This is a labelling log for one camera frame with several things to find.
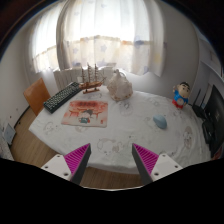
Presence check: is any wooden model sailing ship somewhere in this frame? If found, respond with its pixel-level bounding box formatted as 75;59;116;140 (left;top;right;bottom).
79;65;105;94

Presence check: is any orange wooden chair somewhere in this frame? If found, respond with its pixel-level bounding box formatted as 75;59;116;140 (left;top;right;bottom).
23;78;50;115

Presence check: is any black wifi router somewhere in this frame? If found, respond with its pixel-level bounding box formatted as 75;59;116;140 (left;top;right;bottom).
192;85;212;119

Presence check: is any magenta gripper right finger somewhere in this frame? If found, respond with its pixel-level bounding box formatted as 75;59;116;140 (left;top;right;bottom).
132;143;182;185

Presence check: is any cartoon boy figurine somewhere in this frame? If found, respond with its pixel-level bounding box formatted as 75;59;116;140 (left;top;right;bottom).
172;82;190;109

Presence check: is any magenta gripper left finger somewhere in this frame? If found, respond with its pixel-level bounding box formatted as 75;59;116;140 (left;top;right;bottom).
42;144;91;185

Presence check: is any black keyboard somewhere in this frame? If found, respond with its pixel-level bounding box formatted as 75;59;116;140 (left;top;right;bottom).
43;82;81;113

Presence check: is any sheer white curtain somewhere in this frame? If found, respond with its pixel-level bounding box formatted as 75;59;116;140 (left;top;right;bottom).
28;0;166;76

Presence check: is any light blue computer mouse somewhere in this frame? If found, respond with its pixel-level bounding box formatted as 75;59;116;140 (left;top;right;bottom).
153;115;167;129

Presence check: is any red cartoon mouse pad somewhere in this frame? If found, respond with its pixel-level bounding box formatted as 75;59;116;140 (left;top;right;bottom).
61;100;108;127

